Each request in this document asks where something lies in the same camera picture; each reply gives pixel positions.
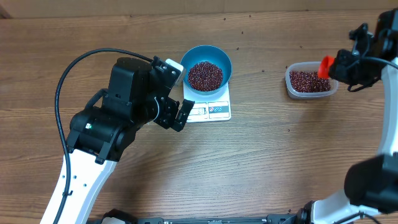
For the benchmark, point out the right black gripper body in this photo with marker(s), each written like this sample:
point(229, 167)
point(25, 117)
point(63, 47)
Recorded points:
point(343, 66)

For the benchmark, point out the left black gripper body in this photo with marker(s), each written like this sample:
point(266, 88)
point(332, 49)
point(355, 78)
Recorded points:
point(166, 114)

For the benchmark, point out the red measuring scoop blue handle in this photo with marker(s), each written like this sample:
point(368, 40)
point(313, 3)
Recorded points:
point(326, 63)

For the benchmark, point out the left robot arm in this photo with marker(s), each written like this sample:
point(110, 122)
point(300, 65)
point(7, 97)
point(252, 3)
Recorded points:
point(138, 93)

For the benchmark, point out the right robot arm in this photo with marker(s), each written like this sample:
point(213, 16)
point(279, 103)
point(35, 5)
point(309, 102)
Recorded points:
point(370, 187)

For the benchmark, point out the white digital kitchen scale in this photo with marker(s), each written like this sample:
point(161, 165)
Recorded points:
point(209, 108)

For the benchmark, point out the red beans in bowl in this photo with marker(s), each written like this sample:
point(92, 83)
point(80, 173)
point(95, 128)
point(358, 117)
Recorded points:
point(205, 76)

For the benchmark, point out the blue bowl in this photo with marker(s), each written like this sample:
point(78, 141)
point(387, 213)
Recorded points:
point(212, 54)

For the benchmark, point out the clear plastic container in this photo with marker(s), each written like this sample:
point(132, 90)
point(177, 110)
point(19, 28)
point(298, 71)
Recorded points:
point(307, 67)

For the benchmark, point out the red beans in container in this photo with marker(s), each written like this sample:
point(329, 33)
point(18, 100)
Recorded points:
point(308, 82)

